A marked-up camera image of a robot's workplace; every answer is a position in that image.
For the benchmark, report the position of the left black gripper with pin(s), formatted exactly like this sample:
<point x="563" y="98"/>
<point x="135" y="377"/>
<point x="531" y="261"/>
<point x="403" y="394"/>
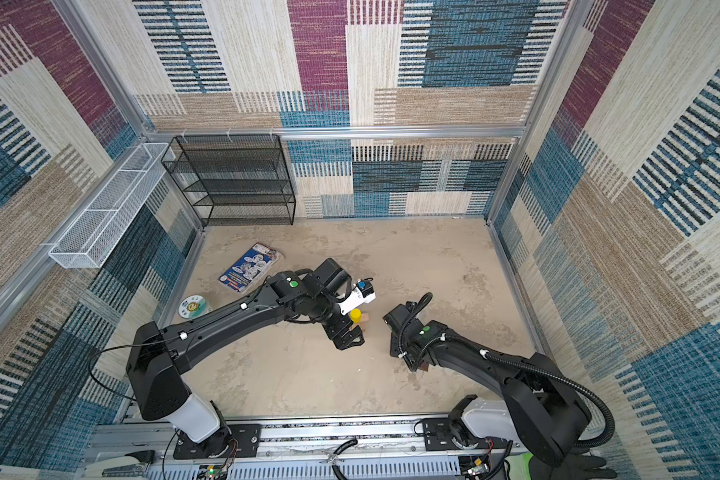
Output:
<point x="337" y="334"/>

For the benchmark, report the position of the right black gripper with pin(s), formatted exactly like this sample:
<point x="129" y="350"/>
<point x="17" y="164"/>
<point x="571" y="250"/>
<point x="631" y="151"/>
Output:
<point x="395" y="347"/>

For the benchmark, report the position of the yellow cylinder block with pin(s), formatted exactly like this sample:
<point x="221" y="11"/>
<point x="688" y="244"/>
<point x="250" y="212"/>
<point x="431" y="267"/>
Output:
<point x="355" y="315"/>

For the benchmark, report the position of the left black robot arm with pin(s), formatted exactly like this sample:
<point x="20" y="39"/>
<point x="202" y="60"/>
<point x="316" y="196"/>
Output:
<point x="159" y="356"/>

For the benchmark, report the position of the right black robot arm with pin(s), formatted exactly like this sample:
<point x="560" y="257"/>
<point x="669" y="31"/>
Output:
<point x="551" y="413"/>

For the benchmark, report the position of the black green gloved hand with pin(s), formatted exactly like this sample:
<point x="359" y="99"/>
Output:
<point x="575" y="466"/>

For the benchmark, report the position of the blue comic book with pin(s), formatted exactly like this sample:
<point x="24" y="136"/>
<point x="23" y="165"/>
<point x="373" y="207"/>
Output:
<point x="251" y="267"/>

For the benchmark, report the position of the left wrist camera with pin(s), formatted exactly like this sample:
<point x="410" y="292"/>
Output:
<point x="362" y="293"/>

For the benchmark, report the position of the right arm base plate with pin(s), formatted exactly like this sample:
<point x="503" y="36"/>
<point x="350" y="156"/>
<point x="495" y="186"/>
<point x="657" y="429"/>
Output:
<point x="441" y="434"/>

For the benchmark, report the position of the black wire shelf rack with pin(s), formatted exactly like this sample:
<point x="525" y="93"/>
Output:
<point x="233" y="180"/>

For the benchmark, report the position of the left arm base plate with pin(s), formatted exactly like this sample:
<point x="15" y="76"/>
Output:
<point x="240" y="440"/>

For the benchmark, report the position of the white wire basket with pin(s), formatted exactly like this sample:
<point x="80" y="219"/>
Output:
<point x="89" y="241"/>

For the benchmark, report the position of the aluminium front rail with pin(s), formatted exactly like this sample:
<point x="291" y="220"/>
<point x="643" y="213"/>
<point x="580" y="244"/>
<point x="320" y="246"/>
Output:
<point x="354" y="447"/>

